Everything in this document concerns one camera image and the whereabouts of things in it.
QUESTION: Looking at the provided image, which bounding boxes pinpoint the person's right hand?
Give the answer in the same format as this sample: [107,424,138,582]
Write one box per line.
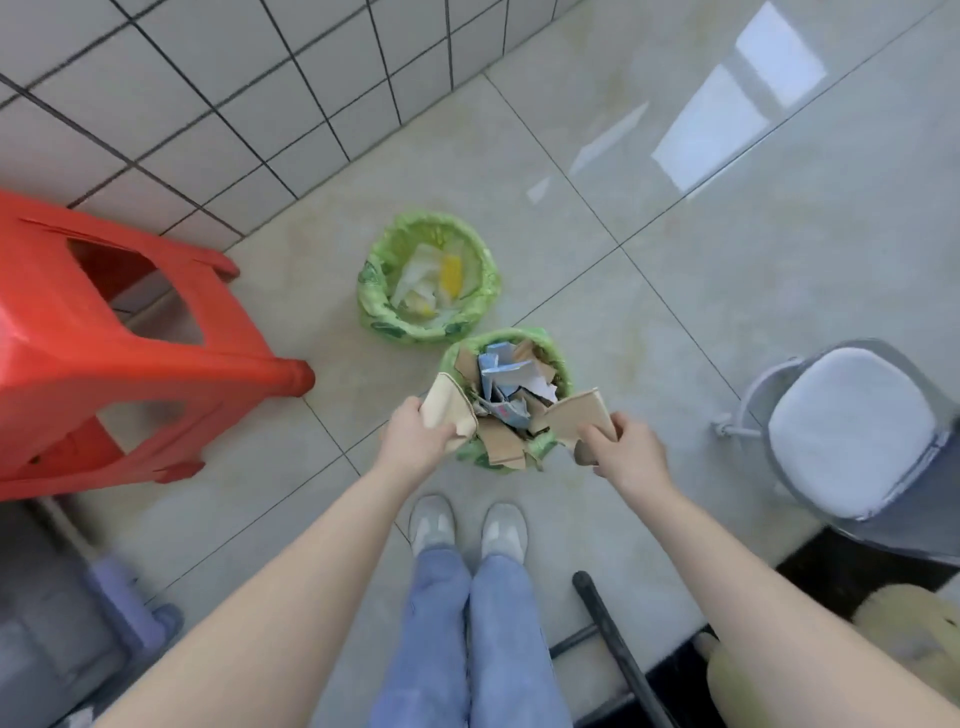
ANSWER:
[575,410,674,500]

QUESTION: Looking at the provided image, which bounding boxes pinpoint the person's left hand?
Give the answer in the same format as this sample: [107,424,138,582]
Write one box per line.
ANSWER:
[378,395,460,481]

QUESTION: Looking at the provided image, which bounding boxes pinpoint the brown cardboard pieces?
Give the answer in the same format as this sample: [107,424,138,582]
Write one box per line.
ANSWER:
[453,341,571,470]

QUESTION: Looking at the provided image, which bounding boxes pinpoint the white paper scraps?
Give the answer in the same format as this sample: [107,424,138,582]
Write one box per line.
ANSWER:
[476,341,560,433]

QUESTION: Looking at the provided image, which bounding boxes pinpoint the clear plastic film scraps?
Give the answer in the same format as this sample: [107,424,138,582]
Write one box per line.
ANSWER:
[389,243,481,316]

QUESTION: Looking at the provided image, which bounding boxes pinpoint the person's left forearm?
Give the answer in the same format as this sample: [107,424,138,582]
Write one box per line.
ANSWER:
[97,457,414,728]

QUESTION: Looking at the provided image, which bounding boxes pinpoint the person's right forearm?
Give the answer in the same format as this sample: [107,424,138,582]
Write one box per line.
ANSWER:
[622,472,960,728]

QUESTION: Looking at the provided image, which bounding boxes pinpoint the person's left white shoe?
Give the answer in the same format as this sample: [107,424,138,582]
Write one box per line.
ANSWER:
[408,494,459,558]

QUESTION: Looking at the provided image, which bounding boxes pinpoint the person's white shoe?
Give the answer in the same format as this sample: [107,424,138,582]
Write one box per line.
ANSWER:
[408,494,459,558]
[479,502,530,564]

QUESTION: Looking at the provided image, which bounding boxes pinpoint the person's right white shoe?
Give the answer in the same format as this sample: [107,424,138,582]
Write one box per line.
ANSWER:
[479,502,530,564]

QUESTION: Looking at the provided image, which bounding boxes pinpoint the person's left leg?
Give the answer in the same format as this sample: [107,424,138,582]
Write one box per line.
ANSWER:
[371,547,474,728]

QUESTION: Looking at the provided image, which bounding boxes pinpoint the person's leg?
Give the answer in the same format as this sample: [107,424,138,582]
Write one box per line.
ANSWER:
[468,554,575,728]
[371,547,474,728]

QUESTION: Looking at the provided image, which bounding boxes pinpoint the person's right leg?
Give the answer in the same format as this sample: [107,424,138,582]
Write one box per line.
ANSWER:
[468,554,575,728]

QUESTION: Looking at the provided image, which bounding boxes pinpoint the white round seat cushion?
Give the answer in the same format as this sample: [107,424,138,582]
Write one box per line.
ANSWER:
[768,346,939,520]

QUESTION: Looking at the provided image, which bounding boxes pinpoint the grey metal chair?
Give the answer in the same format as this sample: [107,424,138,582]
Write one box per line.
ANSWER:
[712,338,960,568]

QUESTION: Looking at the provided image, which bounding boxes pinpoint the purple washing machine stand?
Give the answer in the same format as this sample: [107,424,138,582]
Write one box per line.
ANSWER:
[82,554,185,654]

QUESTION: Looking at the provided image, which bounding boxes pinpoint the yellow plush toy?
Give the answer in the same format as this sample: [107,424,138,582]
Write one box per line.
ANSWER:
[693,584,960,728]

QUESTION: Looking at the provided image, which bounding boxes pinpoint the red plastic stool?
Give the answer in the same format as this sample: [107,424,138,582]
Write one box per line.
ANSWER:
[0,189,316,502]

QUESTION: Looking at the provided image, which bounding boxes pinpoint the grey washing machine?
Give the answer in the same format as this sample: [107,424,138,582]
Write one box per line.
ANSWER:
[0,502,99,728]

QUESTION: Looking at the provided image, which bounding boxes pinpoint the black metal rack frame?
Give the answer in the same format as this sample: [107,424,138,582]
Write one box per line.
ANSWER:
[551,571,676,728]

